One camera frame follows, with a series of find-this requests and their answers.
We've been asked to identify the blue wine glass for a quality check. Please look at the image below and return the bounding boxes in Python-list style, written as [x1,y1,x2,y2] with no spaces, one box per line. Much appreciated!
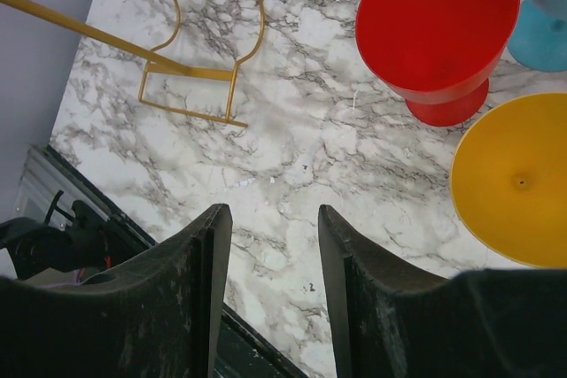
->
[508,0,566,73]

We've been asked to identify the gold wire glass rack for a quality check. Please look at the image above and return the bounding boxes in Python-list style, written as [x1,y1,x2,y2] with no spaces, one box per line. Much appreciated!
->
[0,0,280,128]

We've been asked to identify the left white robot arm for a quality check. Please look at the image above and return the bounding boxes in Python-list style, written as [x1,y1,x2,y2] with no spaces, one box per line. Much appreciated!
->
[1,190,112,280]

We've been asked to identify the orange wine glass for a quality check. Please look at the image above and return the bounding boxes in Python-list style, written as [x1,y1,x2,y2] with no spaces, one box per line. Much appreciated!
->
[449,92,566,268]

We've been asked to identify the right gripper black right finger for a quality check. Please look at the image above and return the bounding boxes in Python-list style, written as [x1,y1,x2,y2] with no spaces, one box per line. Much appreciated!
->
[318,205,566,377]

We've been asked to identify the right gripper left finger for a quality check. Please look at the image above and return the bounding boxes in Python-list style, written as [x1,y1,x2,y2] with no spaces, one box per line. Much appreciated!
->
[1,204,232,377]

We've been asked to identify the red wine glass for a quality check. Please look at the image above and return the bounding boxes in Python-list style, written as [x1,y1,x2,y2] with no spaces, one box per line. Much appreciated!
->
[355,0,520,127]

